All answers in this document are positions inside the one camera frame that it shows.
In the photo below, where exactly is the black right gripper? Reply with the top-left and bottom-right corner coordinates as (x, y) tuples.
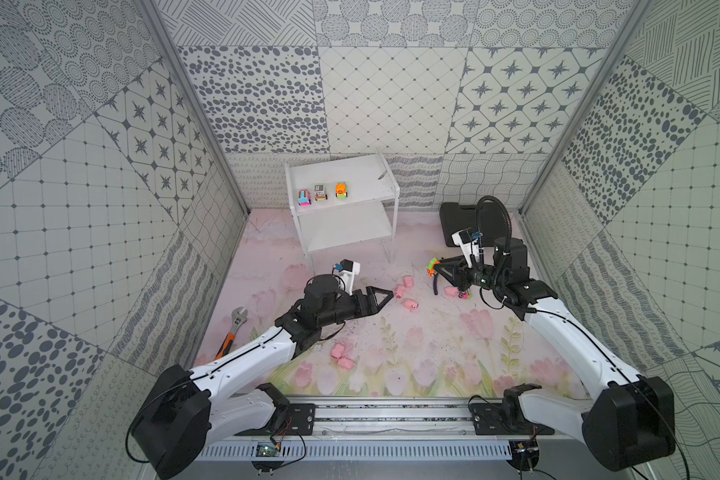
(433, 254), (506, 293)

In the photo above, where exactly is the orange green toy dump truck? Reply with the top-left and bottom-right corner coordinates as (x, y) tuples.
(427, 258), (440, 277)

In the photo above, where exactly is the green orange toy mixer truck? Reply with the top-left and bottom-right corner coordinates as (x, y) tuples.
(335, 182), (348, 199)

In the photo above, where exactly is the pink teal toy truck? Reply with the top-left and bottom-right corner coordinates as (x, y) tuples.
(297, 189), (312, 206)

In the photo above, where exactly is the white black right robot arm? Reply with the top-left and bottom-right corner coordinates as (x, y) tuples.
(428, 195), (683, 474)

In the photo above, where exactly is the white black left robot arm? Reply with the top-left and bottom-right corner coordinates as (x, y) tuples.
(126, 274), (395, 479)

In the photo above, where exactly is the black plastic tool case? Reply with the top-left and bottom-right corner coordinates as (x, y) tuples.
(439, 202), (508, 248)

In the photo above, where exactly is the white two-tier shelf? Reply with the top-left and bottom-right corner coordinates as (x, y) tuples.
(284, 151), (400, 260)

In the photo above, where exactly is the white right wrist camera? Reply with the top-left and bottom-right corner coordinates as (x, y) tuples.
(452, 228), (480, 268)

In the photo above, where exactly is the orange handled adjustable wrench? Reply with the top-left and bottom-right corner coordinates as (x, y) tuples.
(215, 307), (247, 360)

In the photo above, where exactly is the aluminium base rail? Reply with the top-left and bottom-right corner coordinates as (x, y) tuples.
(146, 395), (637, 463)

